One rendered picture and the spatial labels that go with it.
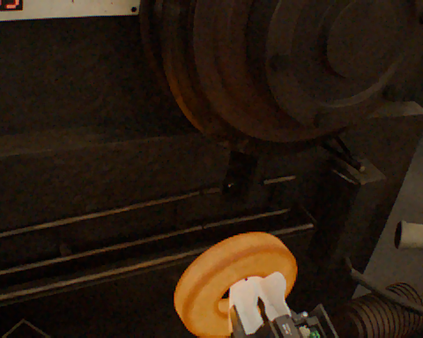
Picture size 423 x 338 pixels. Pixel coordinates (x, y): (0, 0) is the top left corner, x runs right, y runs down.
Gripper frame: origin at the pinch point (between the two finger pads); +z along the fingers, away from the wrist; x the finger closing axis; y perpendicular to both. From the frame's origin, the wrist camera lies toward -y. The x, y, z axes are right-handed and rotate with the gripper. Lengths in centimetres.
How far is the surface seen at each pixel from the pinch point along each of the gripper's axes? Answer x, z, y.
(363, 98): -21.5, 15.0, 14.2
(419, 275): -130, 21, -93
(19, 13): 21.2, 36.7, 12.4
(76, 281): 14.9, 13.7, -19.9
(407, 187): -171, 70, -107
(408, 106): -60, 31, -6
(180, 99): 2.0, 21.9, 8.5
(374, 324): -43, -4, -32
